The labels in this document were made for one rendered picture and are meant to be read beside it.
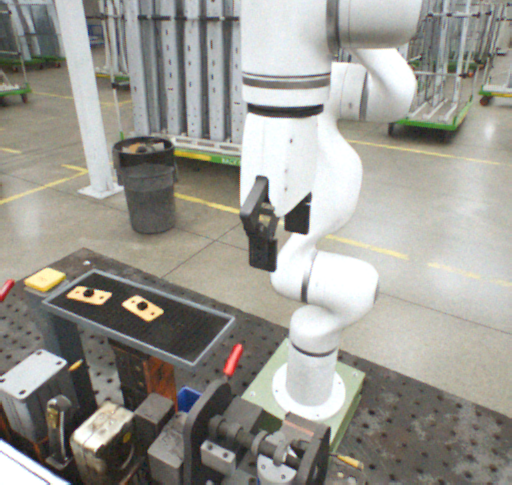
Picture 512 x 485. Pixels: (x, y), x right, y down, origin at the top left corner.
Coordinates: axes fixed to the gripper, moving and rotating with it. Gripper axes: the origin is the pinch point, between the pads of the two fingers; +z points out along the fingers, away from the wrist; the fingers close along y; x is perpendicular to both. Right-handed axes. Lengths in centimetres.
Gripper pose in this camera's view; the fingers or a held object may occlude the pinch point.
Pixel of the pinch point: (281, 242)
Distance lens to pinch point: 48.5
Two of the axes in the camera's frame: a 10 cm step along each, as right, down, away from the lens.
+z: 0.0, 8.9, 4.6
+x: 8.9, 2.2, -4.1
